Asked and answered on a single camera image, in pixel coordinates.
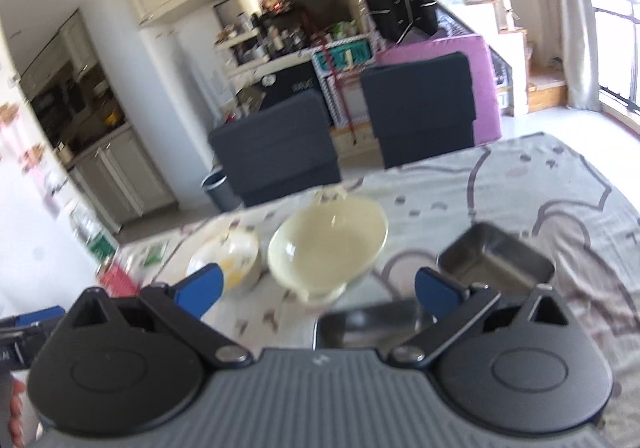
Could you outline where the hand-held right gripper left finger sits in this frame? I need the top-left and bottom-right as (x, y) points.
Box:
(65, 264), (253, 370)

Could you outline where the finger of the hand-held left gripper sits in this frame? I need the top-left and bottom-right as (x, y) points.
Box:
(0, 307), (67, 330)

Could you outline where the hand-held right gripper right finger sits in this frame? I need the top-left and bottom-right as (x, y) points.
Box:
(390, 267), (571, 370)

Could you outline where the white floral bowl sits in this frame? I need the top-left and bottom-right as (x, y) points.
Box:
(186, 225), (261, 293)

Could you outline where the square steel plate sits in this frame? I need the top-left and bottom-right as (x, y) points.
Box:
(436, 222), (556, 295)
(314, 299), (437, 353)

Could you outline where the cream bowl with handles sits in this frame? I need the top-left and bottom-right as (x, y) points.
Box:
(267, 189), (390, 303)

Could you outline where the person's left hand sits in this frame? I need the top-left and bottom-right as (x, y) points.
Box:
(7, 379), (26, 448)

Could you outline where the red box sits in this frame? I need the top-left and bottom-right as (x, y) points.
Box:
(98, 264), (142, 296)

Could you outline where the green packet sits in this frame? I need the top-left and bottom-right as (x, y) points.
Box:
(89, 232), (120, 260)

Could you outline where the grey trash bin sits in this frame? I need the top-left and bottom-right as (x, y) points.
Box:
(201, 167), (242, 212)

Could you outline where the bear printed tablecloth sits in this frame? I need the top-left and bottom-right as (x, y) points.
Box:
(112, 131), (640, 448)

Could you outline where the cream kitchen cabinet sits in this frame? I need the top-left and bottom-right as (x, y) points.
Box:
(69, 125), (179, 235)

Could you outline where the dark grey chair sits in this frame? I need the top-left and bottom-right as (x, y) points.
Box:
(360, 52), (477, 170)
(208, 89), (342, 208)

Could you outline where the purple sofa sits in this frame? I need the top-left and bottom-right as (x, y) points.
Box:
(375, 33), (503, 146)

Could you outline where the black lettered board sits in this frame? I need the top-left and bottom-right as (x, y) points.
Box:
(260, 62), (332, 125)

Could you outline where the wooden staircase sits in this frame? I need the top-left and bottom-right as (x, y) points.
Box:
(434, 0), (568, 115)

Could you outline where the teal sign box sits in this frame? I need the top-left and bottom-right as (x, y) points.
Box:
(311, 36), (377, 73)

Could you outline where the beige curtain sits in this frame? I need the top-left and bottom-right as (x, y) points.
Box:
(561, 0), (607, 112)

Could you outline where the barred window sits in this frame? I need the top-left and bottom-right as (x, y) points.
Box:
(587, 0), (640, 131)

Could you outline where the cluttered wall shelf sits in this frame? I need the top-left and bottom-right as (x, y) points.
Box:
(214, 0), (362, 79)

